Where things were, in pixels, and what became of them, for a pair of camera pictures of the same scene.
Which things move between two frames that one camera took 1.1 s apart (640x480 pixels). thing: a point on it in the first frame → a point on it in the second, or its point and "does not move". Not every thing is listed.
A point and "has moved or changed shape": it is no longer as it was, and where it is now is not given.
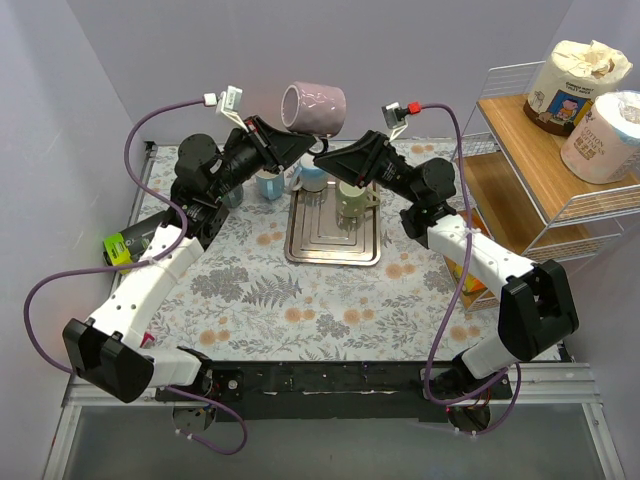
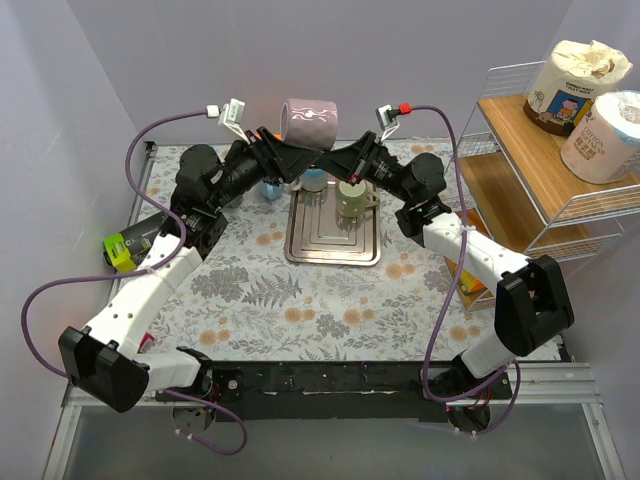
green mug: (352, 201) does not move
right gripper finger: (358, 160) does not move
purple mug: (314, 109) has moved or changed shape
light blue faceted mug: (271, 184) does not move
